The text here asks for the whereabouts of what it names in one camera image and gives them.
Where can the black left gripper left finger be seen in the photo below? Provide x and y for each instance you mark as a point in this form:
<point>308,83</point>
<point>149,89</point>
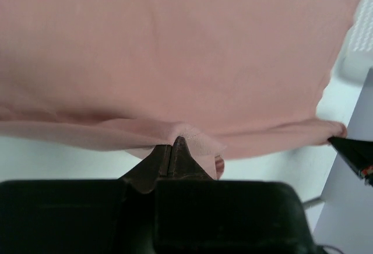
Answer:
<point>144,175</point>

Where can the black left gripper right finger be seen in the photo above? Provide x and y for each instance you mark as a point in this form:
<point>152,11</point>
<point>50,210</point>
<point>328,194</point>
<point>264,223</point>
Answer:
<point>182,165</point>

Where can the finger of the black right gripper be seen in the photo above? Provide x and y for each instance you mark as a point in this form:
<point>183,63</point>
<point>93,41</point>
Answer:
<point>357,154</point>

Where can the pink pixel-print t-shirt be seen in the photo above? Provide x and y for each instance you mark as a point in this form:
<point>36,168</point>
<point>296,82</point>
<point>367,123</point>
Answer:
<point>236,78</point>

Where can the white plastic mesh basket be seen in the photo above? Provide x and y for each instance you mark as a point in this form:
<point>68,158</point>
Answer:
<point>355,58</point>

